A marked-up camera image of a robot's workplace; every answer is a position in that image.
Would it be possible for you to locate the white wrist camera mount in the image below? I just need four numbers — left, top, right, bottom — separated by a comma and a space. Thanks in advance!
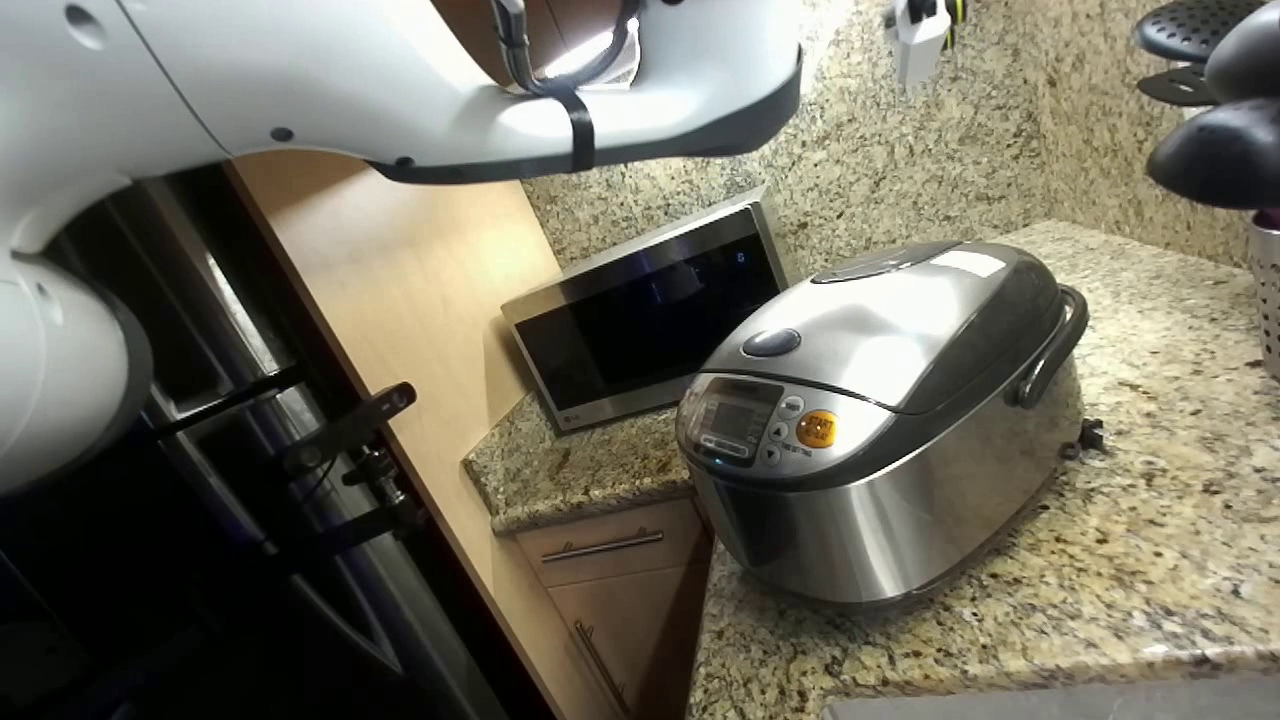
886, 0, 954, 86

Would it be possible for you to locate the wooden cabinet side panel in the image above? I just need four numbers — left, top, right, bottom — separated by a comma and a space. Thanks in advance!
232, 153, 621, 720

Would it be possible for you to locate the black slotted spatula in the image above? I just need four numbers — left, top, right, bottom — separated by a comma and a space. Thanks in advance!
1132, 0, 1265, 64

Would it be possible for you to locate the stainless steel rice cooker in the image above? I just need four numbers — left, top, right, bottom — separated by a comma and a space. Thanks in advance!
681, 244, 1089, 602

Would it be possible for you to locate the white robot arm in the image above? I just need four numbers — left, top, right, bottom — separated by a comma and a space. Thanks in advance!
0, 0, 803, 492

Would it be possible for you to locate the metal utensil holder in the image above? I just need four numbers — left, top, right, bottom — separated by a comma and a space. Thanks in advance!
1247, 211, 1280, 381

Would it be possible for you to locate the black spoon utensil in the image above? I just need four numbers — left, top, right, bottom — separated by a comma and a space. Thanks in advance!
1149, 101, 1280, 208

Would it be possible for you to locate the black toaster oven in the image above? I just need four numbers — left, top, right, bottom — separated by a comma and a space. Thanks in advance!
502, 191, 789, 431

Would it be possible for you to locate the wooden base cabinet drawer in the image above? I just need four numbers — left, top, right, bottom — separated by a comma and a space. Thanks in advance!
518, 500, 709, 720

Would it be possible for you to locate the black refrigerator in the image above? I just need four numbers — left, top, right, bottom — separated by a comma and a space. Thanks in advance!
0, 169, 548, 720

